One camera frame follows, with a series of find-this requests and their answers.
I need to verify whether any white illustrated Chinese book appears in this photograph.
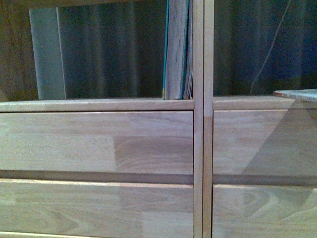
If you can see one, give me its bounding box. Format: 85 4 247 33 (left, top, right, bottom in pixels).
273 89 317 102

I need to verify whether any thin worn paperback book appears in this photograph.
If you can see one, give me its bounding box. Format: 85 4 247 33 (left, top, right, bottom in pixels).
183 0 193 100

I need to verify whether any thick teal cover book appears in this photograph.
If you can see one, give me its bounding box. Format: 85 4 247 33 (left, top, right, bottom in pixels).
162 0 190 100

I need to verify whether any dark blue curtain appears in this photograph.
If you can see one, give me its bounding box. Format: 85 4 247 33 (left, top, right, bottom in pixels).
57 0 317 99

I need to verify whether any light wooden bookshelf unit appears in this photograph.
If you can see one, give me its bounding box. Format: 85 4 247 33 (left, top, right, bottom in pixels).
0 0 317 238

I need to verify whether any upper right wooden drawer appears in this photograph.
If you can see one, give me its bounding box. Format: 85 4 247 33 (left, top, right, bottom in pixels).
213 109 317 177

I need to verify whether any wooden drawer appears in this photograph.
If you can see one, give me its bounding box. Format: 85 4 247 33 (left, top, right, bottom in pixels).
213 109 317 177
0 112 193 175
212 184 317 238
0 179 194 238

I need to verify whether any lower right wooden drawer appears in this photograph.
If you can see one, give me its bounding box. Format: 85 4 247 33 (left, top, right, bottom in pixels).
212 184 317 238

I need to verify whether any lower left wooden drawer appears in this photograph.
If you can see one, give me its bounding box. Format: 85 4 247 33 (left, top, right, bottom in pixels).
0 179 194 238

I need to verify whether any upper left wooden drawer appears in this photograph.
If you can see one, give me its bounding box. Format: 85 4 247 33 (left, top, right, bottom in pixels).
0 112 193 175

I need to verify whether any thin white hanging cable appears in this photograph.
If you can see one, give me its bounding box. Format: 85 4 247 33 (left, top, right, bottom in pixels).
250 0 292 93

